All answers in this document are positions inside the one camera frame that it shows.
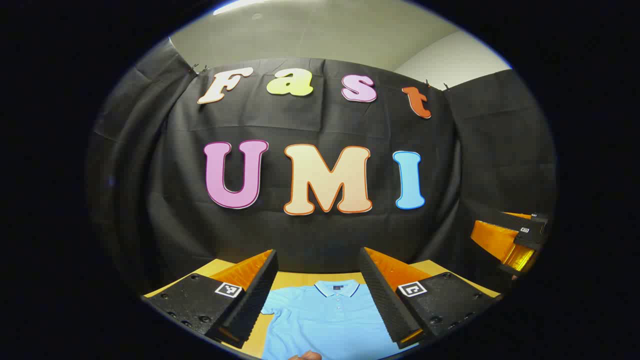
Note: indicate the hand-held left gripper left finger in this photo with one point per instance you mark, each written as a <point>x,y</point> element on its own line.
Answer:
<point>255,300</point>

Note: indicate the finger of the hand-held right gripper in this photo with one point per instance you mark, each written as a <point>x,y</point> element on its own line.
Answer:
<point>492,240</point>
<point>517,215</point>

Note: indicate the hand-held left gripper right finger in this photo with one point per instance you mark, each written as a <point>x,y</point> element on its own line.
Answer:
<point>382,300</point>

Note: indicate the light blue T-shirt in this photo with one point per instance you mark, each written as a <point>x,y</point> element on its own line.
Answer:
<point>330,325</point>

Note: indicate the black backdrop cloth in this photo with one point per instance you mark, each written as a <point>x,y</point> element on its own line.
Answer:
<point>310,240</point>

